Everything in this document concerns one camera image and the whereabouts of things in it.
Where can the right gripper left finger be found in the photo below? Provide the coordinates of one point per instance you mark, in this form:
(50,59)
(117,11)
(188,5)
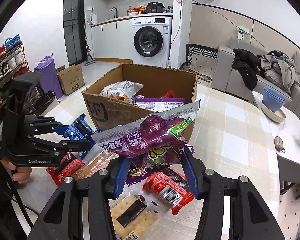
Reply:
(106,184)

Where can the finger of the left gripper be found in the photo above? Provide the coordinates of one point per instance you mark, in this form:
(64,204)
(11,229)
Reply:
(75,145)
(45,125)

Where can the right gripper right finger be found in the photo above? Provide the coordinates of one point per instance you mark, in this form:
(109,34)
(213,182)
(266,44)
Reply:
(207,185)

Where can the blue snack packet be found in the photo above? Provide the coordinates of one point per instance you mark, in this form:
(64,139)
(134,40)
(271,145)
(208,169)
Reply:
(80,130)

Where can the red snack packet barcode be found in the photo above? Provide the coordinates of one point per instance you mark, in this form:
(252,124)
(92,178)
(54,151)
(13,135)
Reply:
(170,187)

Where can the cracker sandwich pack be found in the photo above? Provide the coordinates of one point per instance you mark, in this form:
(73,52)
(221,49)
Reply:
(134,215)

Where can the purple grape candy bag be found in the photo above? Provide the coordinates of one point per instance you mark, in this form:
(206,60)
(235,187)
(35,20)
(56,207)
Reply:
(150,143)

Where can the orange wafer biscuit pack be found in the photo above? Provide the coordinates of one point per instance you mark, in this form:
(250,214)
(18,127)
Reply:
(100,161)

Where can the person's left hand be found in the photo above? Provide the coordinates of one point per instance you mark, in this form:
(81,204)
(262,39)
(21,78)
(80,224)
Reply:
(21,174)

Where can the black basket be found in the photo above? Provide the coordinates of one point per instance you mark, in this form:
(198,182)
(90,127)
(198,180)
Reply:
(40,101)

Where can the small cardboard box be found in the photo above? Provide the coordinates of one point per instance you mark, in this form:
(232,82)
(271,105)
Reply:
(71,78)

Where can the cardboard box SF logo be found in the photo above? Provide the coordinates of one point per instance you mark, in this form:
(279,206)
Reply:
(158,85)

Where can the shoe rack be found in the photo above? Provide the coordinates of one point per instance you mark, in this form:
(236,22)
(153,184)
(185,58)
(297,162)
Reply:
(12,64)

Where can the small key pouch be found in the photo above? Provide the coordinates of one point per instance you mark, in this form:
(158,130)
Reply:
(278,142)

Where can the white coffee table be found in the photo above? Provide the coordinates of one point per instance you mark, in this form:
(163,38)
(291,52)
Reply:
(289,132)

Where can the white chip bag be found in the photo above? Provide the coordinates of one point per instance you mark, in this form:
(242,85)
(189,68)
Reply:
(123,90)

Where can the purple white snack packet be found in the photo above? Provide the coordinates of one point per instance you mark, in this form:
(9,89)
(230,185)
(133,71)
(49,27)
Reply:
(159,104)

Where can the beige plate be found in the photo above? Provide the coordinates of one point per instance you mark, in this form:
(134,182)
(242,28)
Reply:
(277,116)

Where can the blue bowl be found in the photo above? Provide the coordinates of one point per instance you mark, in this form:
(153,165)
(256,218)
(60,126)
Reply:
(272,99)

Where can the grey sofa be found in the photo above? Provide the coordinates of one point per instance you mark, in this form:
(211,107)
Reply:
(227,79)

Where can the white kitchen cabinet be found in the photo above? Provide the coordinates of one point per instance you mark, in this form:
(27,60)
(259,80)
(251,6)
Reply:
(113,40)

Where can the black patterned rug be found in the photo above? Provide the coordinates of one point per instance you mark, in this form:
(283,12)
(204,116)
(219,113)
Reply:
(200,60)

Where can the black jacket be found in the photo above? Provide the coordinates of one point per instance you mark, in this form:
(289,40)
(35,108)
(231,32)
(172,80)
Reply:
(249,67)

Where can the kitchen faucet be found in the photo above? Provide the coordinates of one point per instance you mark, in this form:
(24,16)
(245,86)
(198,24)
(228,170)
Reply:
(115,12)

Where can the grey jacket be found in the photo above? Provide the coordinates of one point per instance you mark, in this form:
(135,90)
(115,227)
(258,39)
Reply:
(278,68)

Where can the white washing machine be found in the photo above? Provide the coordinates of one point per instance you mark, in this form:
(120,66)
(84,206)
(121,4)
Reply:
(151,40)

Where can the black rice cooker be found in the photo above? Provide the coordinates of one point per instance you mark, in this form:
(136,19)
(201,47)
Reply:
(154,7)

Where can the wall power strip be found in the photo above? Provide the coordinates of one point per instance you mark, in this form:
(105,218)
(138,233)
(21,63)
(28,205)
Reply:
(242,31)

